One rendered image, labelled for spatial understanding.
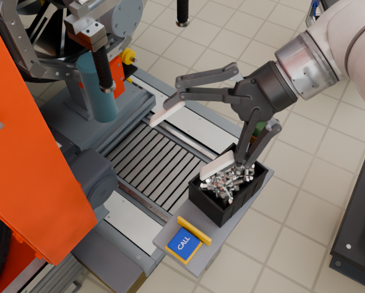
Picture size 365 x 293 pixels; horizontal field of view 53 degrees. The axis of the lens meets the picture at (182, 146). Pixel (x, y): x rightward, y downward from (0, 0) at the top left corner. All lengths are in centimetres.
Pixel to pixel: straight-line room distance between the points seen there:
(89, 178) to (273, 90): 87
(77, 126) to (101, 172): 41
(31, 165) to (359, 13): 58
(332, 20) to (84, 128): 127
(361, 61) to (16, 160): 55
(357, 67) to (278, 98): 13
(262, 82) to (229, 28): 185
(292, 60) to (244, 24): 190
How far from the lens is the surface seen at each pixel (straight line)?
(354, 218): 145
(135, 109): 177
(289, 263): 164
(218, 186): 107
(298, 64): 55
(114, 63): 138
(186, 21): 121
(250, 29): 241
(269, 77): 56
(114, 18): 106
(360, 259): 140
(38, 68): 115
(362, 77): 47
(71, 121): 169
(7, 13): 103
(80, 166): 133
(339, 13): 55
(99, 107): 125
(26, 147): 69
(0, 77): 59
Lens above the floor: 152
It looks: 57 degrees down
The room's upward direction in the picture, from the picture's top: straight up
